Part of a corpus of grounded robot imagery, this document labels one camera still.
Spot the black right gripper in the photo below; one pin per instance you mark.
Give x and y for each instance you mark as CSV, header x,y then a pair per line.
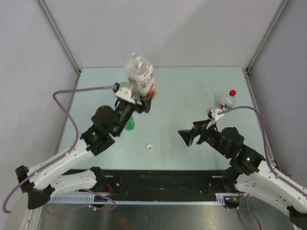
x,y
188,135

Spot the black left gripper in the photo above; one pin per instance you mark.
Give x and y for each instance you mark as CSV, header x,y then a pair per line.
x,y
145,106

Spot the green plastic bottle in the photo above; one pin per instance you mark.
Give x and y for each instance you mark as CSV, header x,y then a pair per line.
x,y
130,125

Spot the clear bottle with orange label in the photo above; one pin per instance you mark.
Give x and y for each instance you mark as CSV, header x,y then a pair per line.
x,y
140,73

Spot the white bottle cap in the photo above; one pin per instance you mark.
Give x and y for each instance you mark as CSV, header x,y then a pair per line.
x,y
149,146

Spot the clear bottle with red label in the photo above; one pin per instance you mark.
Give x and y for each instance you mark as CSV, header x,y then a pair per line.
x,y
227,102

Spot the red bottle cap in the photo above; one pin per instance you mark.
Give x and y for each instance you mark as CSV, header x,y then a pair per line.
x,y
232,93

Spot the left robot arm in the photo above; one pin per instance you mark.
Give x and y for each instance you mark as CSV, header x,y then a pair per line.
x,y
49,179

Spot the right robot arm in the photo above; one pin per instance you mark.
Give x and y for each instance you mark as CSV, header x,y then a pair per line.
x,y
250,173

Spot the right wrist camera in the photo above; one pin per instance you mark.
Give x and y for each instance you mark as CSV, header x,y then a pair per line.
x,y
214,115

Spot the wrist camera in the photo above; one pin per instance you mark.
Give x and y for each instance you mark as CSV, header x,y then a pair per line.
x,y
214,115
124,91

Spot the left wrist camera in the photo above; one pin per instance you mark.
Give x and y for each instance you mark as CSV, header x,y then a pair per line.
x,y
124,91

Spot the grey slotted cable duct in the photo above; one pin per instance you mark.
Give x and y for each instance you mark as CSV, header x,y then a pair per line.
x,y
88,198

